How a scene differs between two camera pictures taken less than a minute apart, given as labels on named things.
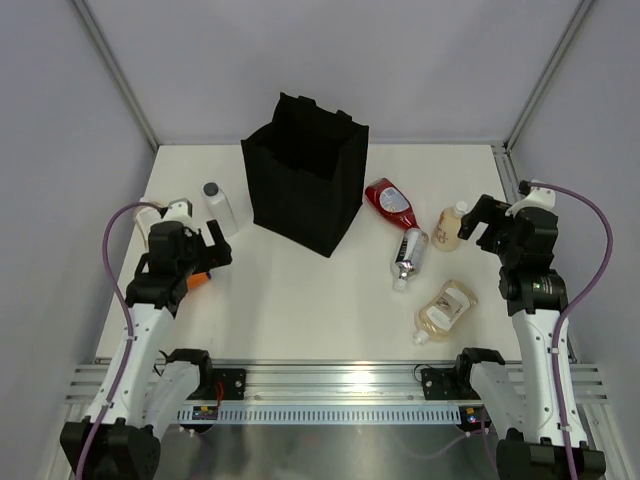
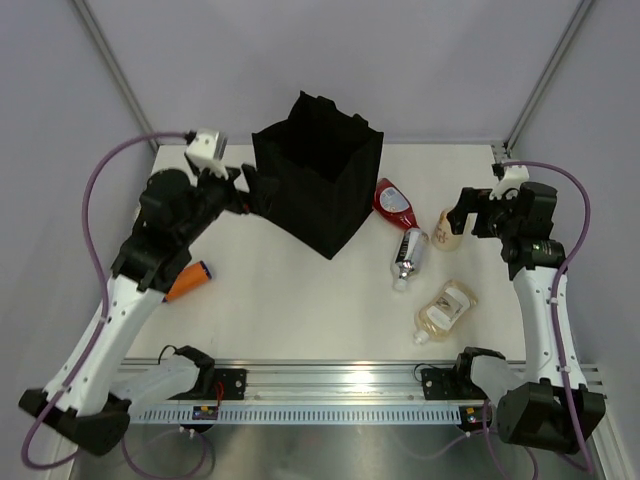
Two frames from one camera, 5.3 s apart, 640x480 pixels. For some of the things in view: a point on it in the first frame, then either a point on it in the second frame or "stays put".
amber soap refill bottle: x=444 y=311 stays put
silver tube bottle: x=410 y=255 stays put
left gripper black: x=213 y=256 -> x=261 y=189
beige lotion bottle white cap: x=445 y=236 stays put
